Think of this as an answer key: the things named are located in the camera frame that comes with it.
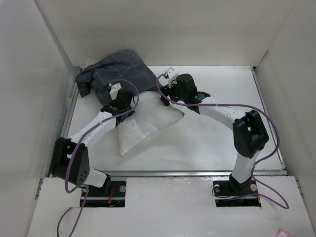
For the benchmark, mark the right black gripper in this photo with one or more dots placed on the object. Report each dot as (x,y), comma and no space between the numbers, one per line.
(167,91)

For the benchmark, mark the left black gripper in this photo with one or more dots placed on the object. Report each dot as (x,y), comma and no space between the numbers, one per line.
(129,108)

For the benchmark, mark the white pillow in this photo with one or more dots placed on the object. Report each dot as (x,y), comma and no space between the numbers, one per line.
(150,118)

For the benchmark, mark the dark grey checked pillowcase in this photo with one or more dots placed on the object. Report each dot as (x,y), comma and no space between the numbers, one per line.
(126,65)

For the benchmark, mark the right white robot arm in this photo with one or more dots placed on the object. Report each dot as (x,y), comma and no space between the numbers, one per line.
(249,133)

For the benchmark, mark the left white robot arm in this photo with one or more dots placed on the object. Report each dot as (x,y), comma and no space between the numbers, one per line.
(70,159)

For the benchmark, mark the pink object at corner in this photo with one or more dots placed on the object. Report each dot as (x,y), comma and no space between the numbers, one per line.
(283,233)

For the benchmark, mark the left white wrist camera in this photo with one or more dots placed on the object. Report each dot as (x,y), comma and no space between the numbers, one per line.
(114,89)

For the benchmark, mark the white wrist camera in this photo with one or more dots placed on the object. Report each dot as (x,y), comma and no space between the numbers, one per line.
(114,89)
(171,74)

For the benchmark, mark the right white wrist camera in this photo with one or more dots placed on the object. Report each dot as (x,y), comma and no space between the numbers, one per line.
(171,74)

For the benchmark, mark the aluminium rail at table front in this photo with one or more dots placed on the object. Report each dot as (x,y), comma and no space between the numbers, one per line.
(219,173)

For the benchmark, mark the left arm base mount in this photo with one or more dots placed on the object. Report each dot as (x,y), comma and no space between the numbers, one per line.
(111,197)

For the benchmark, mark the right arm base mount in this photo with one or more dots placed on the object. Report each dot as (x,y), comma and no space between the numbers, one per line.
(226,196)

